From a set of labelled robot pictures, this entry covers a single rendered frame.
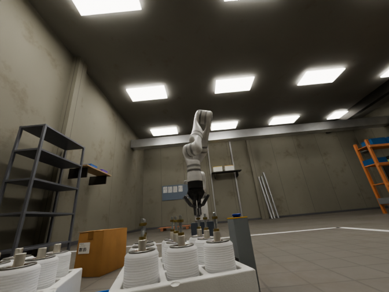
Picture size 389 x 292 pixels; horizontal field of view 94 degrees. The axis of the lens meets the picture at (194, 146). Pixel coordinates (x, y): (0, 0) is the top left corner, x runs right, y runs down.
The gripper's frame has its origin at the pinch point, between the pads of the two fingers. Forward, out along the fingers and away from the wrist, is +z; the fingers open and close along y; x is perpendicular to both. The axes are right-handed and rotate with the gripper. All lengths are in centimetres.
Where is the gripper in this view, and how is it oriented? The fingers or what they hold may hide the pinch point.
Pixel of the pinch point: (197, 212)
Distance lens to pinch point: 89.1
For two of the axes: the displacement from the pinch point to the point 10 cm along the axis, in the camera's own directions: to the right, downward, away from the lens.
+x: -2.1, 3.7, 9.0
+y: 9.7, 0.0, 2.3
